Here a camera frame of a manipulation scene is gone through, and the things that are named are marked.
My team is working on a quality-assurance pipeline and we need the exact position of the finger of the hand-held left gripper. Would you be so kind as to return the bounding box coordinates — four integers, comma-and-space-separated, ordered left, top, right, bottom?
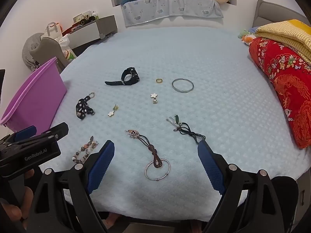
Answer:
14, 125, 38, 140
36, 122, 69, 141

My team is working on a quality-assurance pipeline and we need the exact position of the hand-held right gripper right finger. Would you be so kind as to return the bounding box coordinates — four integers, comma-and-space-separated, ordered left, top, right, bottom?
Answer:
197, 140, 285, 233

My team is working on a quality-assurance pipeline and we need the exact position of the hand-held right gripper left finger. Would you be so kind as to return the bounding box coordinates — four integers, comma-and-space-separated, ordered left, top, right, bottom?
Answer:
25, 139, 116, 233

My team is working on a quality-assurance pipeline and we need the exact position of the black patterned keychain strap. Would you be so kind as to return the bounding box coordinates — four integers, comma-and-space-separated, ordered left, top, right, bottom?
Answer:
75, 92, 96, 121

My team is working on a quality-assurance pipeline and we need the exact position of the purple plastic bin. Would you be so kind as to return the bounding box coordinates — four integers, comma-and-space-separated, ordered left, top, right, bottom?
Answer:
0, 57, 67, 133

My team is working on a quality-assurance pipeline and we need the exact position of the brown cord necklace silver ring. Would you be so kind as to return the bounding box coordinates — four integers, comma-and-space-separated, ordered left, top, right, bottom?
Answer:
125, 129, 171, 181

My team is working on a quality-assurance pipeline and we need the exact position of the black wrist watch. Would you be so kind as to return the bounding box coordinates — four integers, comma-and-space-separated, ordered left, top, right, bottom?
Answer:
104, 67, 140, 87

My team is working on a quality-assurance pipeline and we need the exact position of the person's left hand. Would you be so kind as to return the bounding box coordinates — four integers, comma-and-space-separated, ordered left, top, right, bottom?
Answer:
0, 169, 35, 231

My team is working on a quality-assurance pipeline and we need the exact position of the green printed bag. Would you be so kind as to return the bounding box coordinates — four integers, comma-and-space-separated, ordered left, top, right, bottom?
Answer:
62, 48, 77, 61

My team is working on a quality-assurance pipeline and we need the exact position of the grey cloth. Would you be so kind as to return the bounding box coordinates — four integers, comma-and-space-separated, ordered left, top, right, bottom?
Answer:
22, 32, 45, 72

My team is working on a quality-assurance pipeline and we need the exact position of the silver bangle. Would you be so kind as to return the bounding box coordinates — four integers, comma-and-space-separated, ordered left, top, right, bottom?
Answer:
172, 78, 194, 93

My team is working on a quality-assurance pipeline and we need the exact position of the grey chair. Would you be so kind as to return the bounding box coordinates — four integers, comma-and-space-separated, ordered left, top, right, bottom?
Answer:
30, 37, 71, 75

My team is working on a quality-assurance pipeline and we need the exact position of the white plastic bag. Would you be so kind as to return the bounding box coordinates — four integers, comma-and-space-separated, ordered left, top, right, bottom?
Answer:
55, 35, 71, 49

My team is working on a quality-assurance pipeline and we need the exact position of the white tote bag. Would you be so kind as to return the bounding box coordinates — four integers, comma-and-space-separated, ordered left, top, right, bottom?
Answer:
44, 22, 64, 39

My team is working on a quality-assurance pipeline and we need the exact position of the grey nightstand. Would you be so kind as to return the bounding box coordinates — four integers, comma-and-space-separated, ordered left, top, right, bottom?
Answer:
62, 15, 118, 56

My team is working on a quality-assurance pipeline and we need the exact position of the red tray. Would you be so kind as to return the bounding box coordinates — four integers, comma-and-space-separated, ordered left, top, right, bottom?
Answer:
62, 22, 83, 33

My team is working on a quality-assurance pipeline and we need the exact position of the red printed quilt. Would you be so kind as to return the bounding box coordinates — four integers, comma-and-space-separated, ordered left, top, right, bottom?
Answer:
248, 37, 311, 150

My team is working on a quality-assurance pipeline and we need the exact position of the black toy vehicle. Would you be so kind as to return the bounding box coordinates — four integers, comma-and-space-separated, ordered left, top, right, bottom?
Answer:
80, 16, 97, 26

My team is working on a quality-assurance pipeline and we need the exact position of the light blue bed blanket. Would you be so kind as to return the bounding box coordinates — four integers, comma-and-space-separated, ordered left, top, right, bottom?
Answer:
40, 27, 311, 223

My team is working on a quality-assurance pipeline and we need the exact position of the printed card box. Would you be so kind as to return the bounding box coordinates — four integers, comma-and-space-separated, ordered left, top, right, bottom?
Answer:
73, 11, 92, 24

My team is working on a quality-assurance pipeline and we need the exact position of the orange and white plush toy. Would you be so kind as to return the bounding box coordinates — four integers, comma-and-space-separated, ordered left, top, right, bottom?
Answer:
242, 34, 257, 45

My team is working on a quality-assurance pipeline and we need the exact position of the yellow blanket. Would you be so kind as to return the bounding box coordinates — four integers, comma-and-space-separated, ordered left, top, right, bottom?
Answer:
255, 19, 311, 66

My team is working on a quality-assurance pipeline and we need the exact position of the blue cloud-print towel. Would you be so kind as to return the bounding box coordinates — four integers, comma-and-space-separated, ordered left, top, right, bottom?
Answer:
121, 0, 224, 27

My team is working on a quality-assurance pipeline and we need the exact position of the grey bed headboard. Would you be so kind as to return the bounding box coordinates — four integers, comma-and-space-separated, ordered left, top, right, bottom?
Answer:
252, 0, 307, 29

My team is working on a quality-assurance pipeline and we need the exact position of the beaded bracelet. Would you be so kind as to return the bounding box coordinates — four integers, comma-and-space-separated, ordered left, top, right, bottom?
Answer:
72, 136, 99, 164

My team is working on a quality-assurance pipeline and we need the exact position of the black cord necklace green pendant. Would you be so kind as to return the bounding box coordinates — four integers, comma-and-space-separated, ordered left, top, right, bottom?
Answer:
166, 114, 207, 146

